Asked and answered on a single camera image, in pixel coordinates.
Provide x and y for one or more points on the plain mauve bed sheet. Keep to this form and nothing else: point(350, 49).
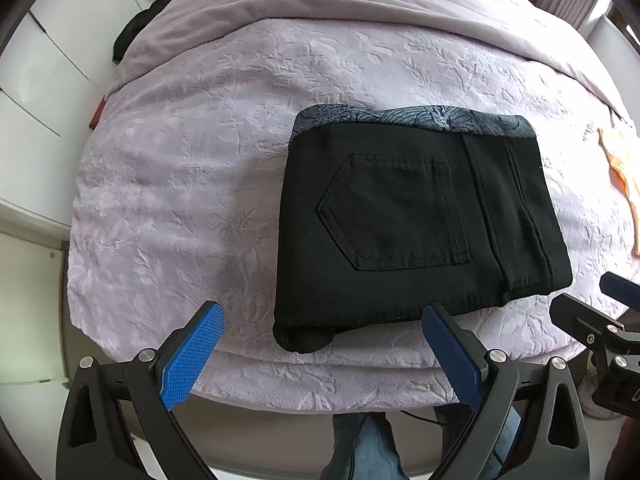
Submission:
point(350, 20)

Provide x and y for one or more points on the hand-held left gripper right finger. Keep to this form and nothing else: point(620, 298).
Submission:
point(452, 360)

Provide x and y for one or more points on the person's right forearm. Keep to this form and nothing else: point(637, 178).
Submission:
point(625, 452)

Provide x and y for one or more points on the lilac embossed blanket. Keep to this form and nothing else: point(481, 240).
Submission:
point(175, 185)

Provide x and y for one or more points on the black garment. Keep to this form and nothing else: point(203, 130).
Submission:
point(135, 27)

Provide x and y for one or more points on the orange cloth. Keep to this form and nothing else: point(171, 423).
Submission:
point(622, 170)

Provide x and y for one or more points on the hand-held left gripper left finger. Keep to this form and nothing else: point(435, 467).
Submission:
point(192, 355)

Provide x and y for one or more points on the red object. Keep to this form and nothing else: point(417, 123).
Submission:
point(97, 116)

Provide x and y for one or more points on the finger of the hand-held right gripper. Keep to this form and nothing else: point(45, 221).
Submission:
point(575, 317)
point(620, 286)

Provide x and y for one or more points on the white furniture panel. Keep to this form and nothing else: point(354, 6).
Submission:
point(612, 50)

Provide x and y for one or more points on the white wardrobe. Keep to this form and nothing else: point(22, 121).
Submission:
point(40, 85)

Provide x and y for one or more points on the person's blue jeans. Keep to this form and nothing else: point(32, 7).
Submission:
point(365, 445)

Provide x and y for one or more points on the black pants with grey lining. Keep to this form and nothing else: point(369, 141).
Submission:
point(400, 220)

